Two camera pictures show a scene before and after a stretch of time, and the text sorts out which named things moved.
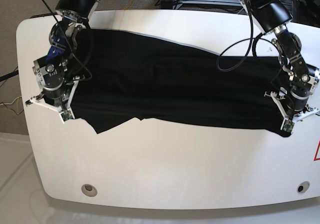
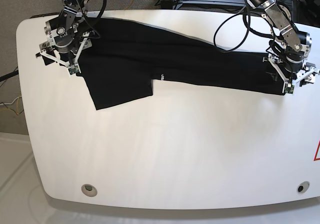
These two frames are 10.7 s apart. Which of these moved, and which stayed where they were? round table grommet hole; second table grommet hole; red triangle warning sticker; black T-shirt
Moved: black T-shirt
Stayed: red triangle warning sticker; round table grommet hole; second table grommet hole
